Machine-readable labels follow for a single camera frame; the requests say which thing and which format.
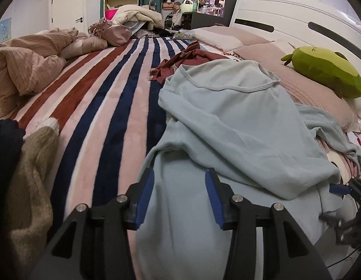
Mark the light blue sweatshirt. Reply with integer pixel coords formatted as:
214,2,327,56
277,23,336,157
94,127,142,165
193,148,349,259
135,59,361,279

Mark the cream clothes pile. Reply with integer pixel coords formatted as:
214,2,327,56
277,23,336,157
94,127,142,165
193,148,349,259
110,4,164,30

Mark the beige fleece garment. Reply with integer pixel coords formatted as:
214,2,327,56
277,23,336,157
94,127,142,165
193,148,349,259
6,118,59,279

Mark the pink ribbed near pillow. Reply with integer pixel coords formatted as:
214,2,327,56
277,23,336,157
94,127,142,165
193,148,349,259
234,40,361,132

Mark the green avocado plush toy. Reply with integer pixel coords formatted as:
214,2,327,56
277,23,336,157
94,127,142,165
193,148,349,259
281,46,361,99

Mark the striped fleece blanket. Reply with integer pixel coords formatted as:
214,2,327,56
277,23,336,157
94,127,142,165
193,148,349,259
9,37,187,240

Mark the dark navy garment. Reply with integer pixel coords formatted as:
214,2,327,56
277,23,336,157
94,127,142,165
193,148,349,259
0,119,25,268

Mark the white bed headboard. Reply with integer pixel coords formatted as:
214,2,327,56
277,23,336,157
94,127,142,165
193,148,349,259
228,0,361,85

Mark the maroon red garment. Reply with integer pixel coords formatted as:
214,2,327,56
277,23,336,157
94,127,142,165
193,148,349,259
150,41,227,84

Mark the pink far pillow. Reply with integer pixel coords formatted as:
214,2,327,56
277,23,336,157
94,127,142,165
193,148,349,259
191,25,270,53

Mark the tan pink crumpled duvet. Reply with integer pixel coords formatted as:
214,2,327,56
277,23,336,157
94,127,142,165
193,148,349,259
0,28,108,117

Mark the pink satin bag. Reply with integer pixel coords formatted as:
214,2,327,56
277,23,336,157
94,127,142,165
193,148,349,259
87,18,132,47

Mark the black bookshelf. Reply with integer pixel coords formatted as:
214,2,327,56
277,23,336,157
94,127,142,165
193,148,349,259
182,0,249,30

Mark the magenta pink bag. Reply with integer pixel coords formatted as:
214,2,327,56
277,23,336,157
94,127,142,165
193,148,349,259
105,8,118,20

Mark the white door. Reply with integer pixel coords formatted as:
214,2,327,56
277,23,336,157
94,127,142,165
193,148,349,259
49,0,86,32

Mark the blue wall poster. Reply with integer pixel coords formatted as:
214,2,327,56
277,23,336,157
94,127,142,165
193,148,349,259
0,18,12,43

